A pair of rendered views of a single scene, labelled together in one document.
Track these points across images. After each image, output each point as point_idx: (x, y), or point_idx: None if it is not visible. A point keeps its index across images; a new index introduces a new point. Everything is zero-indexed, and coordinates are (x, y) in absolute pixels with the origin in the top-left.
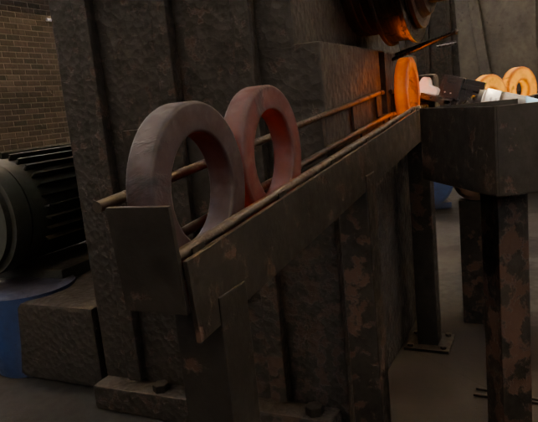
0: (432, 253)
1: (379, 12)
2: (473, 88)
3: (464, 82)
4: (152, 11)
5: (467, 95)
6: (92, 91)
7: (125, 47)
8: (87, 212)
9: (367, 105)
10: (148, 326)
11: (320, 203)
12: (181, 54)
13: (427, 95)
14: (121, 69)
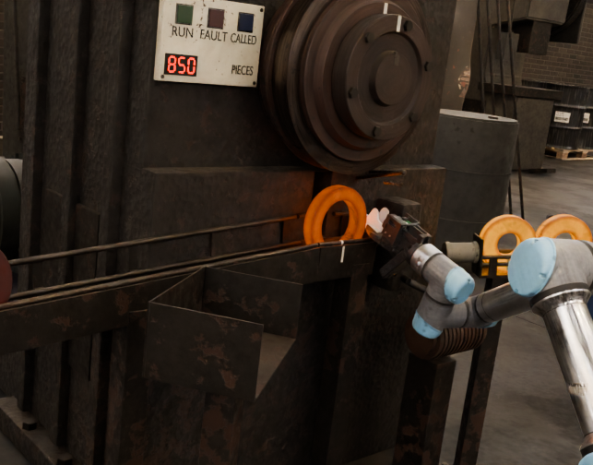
0: (334, 398)
1: (290, 140)
2: (411, 239)
3: (408, 229)
4: (67, 97)
5: (406, 244)
6: (30, 146)
7: (58, 116)
8: (21, 246)
9: (265, 228)
10: (38, 366)
11: (12, 330)
12: (85, 140)
13: (371, 229)
14: (53, 134)
